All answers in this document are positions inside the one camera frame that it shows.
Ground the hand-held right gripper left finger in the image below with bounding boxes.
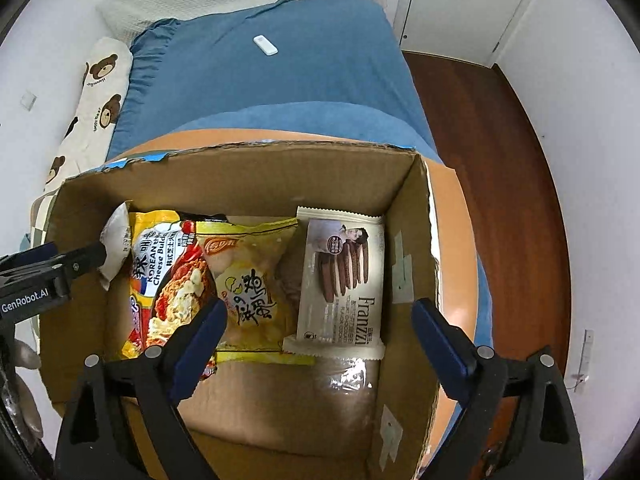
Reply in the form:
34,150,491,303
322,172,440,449
54,299,228,480

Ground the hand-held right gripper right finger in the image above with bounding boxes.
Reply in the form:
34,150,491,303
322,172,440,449
411,298,586,480

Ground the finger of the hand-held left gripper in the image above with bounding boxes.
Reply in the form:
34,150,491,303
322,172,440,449
50,241,108,281
0,241,60,273

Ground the small white snack packet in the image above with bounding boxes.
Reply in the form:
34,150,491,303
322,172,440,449
97,201,134,291

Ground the yellow red instant noodle packet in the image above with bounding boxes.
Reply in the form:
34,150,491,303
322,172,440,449
120,209,222,381

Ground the yellow snack packet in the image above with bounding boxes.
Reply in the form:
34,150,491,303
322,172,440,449
194,216,317,366

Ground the white cookie packet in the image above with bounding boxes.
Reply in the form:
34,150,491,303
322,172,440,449
282,206,387,362

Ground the cardboard box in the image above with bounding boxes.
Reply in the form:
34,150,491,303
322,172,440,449
37,140,443,480

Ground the person's left hand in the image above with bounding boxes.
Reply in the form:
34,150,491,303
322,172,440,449
0,335,47,448

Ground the green checkered mat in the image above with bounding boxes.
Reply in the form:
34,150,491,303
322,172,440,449
107,102,496,461
27,127,496,480

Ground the bear print pillow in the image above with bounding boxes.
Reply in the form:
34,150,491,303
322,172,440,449
42,37,133,196

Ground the blue bedsheet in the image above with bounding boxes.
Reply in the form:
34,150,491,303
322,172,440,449
107,0,441,161

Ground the white door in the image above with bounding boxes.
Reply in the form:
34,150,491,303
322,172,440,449
392,0,543,67

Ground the white wall socket with cable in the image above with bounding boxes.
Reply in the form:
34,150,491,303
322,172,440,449
565,329,597,393

